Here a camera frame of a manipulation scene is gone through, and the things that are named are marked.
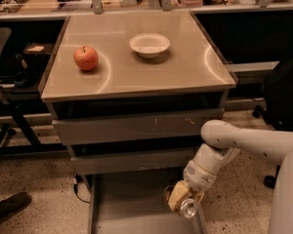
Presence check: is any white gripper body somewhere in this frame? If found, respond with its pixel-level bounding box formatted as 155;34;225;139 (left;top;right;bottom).
184;161;216;192

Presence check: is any black side table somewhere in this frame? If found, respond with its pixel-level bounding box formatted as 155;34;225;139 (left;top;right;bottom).
0;42;69;158

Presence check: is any white bowl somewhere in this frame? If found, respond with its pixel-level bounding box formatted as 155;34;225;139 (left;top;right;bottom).
129;33;170;59

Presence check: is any grey drawer cabinet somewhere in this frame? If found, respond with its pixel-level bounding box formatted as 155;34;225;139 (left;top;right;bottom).
37;10;238;234

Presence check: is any bottom grey open drawer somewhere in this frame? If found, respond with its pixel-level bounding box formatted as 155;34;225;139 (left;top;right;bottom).
89;168;207;234

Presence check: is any middle grey drawer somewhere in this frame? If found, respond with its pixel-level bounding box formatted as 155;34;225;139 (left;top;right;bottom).
71;147;198;175

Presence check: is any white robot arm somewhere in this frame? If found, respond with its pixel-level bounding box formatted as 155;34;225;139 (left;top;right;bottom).
166;120;293;234

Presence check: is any red apple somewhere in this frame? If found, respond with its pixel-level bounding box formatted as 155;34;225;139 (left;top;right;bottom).
73;46;99;71

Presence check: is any dark shoe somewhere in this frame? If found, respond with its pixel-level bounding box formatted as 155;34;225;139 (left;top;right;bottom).
0;192;31;223

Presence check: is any black cable on floor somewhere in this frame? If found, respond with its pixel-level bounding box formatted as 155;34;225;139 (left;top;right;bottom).
72;174;91;205

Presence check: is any orange soda can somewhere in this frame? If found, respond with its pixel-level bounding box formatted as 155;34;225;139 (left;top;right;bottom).
163;186;198;218

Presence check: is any black office chair right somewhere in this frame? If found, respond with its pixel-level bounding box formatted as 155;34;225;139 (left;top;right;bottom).
252;49;293;190

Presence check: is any top grey drawer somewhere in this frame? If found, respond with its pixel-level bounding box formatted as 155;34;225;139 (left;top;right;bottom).
53;108;225;145

